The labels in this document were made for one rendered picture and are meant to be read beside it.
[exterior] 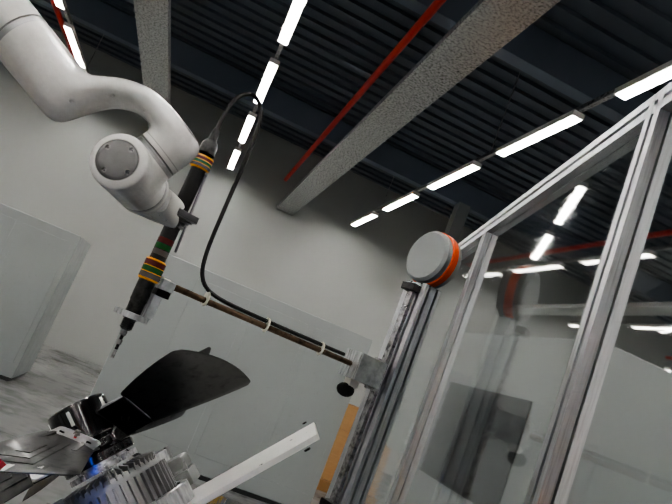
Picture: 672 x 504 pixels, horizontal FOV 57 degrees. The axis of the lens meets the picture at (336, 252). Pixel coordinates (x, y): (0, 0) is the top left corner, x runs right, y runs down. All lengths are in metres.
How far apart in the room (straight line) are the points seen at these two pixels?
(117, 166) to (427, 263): 1.00
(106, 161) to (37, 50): 0.20
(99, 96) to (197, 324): 5.92
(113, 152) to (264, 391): 6.12
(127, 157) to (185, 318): 5.94
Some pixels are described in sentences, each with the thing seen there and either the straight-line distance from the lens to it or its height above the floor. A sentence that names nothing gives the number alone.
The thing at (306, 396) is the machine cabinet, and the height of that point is 1.19.
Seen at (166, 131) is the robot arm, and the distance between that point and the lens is 0.98.
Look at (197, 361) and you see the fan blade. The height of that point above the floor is 1.41.
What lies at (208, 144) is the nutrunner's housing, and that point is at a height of 1.83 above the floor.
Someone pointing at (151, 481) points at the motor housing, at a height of 1.16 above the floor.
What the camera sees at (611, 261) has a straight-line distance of 0.95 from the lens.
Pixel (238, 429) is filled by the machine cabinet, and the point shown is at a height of 0.61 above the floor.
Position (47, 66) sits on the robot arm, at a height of 1.73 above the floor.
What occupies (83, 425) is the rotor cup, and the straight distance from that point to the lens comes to 1.39.
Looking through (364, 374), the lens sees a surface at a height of 1.51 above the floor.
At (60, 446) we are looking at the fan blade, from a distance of 1.27.
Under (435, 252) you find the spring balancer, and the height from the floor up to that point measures 1.89.
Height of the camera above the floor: 1.47
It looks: 11 degrees up
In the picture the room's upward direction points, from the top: 22 degrees clockwise
